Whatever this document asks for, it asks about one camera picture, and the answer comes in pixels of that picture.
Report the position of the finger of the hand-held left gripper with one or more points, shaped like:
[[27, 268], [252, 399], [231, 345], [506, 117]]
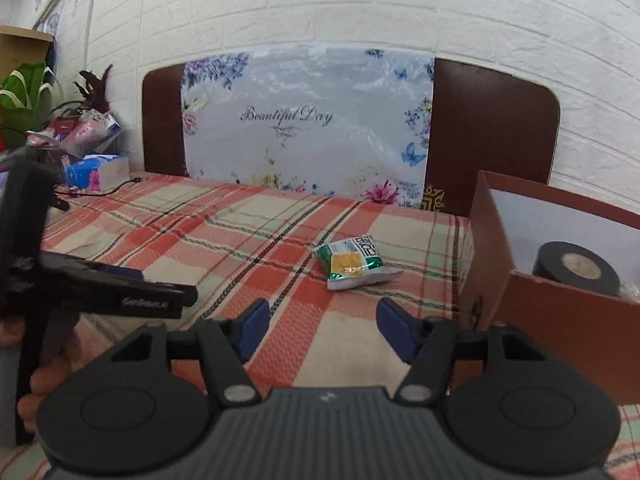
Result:
[[125, 297], [127, 274]]

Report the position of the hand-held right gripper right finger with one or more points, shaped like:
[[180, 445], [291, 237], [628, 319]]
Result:
[[395, 327]]

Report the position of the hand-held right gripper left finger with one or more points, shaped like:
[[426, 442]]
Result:
[[255, 327]]

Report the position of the green snack packet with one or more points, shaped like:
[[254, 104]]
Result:
[[350, 265]]

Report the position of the brown cardboard box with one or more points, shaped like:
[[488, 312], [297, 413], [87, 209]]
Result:
[[550, 330]]

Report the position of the black tape roll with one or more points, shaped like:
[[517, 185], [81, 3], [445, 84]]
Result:
[[575, 267]]

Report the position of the person's left hand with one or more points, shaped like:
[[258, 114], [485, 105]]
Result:
[[52, 372]]

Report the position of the plaid bed sheet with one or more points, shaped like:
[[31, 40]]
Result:
[[200, 240]]

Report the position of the blue tissue box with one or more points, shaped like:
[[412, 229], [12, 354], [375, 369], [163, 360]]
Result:
[[97, 172]]

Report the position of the green leafy plant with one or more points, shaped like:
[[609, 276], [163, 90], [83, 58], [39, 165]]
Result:
[[25, 105]]

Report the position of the dark red plant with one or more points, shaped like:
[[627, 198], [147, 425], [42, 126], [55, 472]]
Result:
[[97, 90]]

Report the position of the floral printed board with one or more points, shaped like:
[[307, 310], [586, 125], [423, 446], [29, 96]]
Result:
[[310, 125]]

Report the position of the brown wooden headboard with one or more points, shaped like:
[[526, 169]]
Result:
[[490, 130]]

